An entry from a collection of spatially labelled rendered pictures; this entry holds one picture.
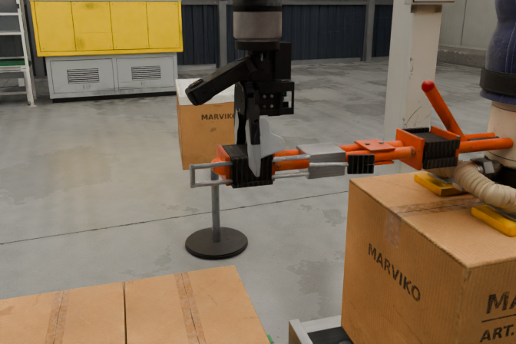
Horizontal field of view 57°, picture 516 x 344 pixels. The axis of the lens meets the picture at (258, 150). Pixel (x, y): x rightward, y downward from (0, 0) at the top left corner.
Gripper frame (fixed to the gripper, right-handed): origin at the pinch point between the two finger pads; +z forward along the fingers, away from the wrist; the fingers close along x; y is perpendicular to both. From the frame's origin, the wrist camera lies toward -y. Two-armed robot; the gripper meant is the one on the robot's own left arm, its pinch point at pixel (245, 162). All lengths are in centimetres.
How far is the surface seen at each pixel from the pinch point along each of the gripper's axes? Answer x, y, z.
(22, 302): 76, -55, 67
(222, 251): 183, 33, 118
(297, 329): 31, 23, 61
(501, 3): 3, 50, -26
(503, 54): 0, 49, -17
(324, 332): 31, 31, 63
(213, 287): 68, 6, 67
